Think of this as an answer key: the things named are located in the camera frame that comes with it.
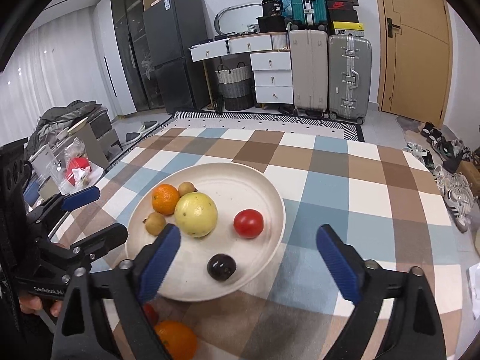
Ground small orange tangerine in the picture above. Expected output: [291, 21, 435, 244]
[151, 184, 181, 216]

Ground stacked shoe boxes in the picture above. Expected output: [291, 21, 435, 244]
[325, 0, 365, 38]

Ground silver aluminium suitcase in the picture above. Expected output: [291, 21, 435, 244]
[328, 35, 372, 125]

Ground small brown fruit behind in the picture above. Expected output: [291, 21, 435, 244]
[177, 181, 198, 197]

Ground white drawer desk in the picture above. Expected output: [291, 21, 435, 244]
[190, 32, 293, 105]

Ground black refrigerator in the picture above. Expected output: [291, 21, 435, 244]
[143, 0, 210, 114]

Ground woven laundry basket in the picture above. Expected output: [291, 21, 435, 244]
[216, 62, 254, 111]

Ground cluttered side cabinet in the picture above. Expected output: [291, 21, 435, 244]
[25, 100, 122, 168]

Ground yellow guava on plate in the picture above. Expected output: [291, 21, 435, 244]
[174, 192, 218, 238]

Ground red object in bag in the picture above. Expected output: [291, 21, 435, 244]
[66, 157, 91, 186]

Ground wooden door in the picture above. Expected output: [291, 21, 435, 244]
[377, 0, 452, 127]

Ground red tomato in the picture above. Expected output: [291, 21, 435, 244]
[233, 209, 264, 239]
[143, 303, 159, 327]

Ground dark plum on plate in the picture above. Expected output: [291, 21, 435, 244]
[207, 253, 237, 282]

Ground cream round plate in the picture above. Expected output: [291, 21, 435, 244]
[124, 162, 287, 303]

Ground left hand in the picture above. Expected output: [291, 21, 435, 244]
[19, 292, 63, 318]

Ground checkered tablecloth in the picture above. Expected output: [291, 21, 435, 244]
[55, 127, 462, 359]

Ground large orange tangerine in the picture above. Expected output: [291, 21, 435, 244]
[154, 320, 198, 360]

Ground small brown longan fruit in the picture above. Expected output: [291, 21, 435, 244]
[143, 212, 167, 236]

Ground beige suitcase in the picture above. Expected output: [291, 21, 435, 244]
[289, 29, 329, 115]

